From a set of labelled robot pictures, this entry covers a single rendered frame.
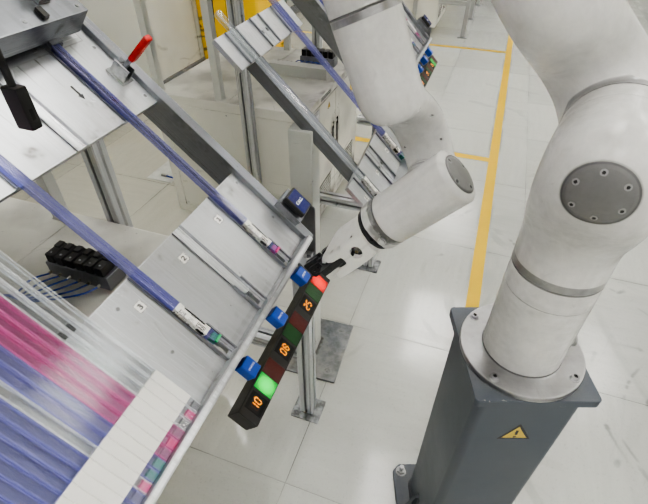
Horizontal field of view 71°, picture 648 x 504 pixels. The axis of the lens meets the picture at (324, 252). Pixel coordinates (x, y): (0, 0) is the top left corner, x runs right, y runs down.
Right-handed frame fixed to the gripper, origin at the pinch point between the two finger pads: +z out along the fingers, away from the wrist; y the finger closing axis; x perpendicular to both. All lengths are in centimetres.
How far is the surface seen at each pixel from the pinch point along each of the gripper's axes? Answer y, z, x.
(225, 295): -14.4, 5.4, 9.5
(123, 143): 140, 175, 83
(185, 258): -14.0, 5.4, 18.2
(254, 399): -24.9, 6.3, -3.9
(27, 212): 6, 63, 52
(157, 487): -42.8, 3.2, 3.1
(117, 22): 187, 149, 137
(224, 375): -26.5, 3.2, 3.2
